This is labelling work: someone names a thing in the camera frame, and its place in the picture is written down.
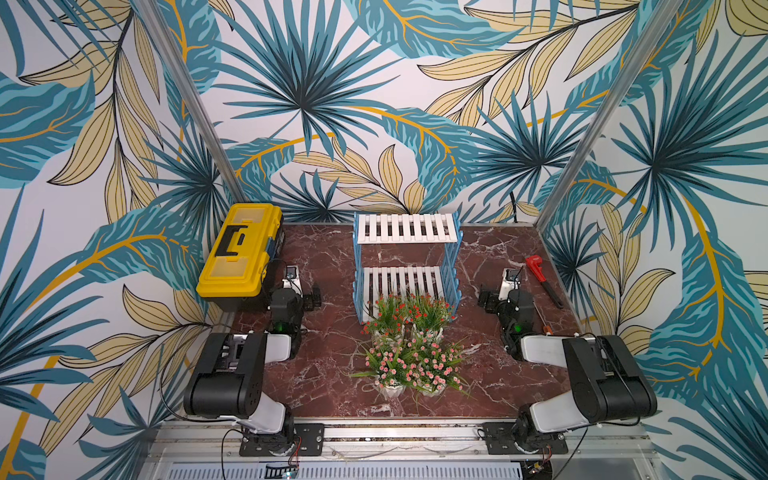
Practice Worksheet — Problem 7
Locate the yellow black toolbox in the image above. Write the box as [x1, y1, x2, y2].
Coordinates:
[196, 203, 284, 312]

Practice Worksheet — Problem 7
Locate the red flower pot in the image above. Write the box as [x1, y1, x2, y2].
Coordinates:
[406, 296, 453, 342]
[363, 295, 407, 340]

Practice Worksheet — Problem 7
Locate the left corner metal post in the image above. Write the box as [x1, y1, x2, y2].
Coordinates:
[134, 0, 247, 203]

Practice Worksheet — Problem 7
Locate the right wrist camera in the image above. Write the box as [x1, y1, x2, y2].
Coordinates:
[498, 267, 522, 301]

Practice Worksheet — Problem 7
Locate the corner metal post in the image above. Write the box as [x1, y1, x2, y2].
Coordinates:
[134, 0, 247, 203]
[535, 0, 683, 234]

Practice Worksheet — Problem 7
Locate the right corner metal post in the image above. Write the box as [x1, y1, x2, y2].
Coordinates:
[535, 0, 683, 234]

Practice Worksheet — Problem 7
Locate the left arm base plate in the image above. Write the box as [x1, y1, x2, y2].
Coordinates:
[239, 423, 325, 457]

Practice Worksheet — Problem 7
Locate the red pipe wrench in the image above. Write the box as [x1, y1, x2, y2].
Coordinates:
[525, 255, 564, 309]

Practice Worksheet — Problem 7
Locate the pink flower pot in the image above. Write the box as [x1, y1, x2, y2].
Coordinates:
[407, 340, 467, 396]
[351, 341, 418, 399]

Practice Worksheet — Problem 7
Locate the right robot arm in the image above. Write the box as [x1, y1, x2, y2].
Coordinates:
[478, 289, 658, 454]

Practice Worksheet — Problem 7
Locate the blue white two-tier rack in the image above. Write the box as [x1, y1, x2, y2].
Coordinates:
[353, 212, 463, 324]

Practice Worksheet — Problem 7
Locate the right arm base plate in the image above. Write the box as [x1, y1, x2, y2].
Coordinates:
[478, 421, 568, 456]

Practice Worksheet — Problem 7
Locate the aluminium front rail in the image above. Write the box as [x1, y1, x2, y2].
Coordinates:
[139, 418, 665, 479]

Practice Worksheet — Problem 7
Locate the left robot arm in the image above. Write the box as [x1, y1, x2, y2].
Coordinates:
[183, 285, 322, 435]

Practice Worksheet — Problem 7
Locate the orange handled screwdriver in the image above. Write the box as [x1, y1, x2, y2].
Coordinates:
[534, 304, 553, 335]

